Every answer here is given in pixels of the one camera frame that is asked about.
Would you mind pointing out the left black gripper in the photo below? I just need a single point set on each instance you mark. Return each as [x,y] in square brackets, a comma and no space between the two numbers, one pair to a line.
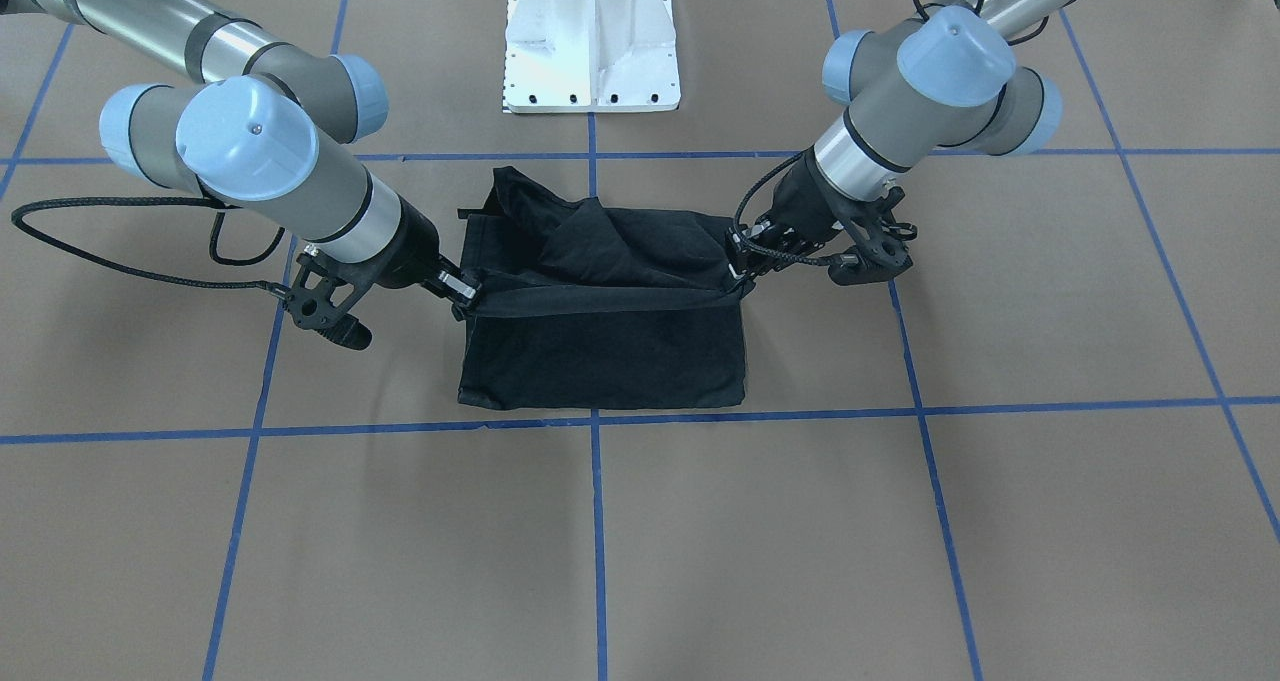
[803,211]

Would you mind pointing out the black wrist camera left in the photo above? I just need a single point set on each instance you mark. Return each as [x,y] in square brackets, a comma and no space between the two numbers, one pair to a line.
[879,250]

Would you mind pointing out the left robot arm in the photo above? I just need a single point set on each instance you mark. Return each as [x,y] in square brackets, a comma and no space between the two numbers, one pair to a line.
[946,77]

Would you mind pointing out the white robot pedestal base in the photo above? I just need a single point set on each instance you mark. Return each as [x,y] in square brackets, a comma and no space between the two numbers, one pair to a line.
[591,56]

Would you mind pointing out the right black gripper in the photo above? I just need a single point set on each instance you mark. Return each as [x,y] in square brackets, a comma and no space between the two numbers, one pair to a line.
[413,250]

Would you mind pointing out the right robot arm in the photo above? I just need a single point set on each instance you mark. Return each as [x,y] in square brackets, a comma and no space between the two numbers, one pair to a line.
[265,127]

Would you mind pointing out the black t-shirt with logo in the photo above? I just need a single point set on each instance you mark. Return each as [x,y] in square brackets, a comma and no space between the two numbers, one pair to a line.
[582,305]

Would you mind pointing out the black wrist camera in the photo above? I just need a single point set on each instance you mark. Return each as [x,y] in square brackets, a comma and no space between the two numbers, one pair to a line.
[322,296]
[879,250]

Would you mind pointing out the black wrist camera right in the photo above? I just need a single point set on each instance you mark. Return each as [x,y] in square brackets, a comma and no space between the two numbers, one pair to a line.
[322,296]

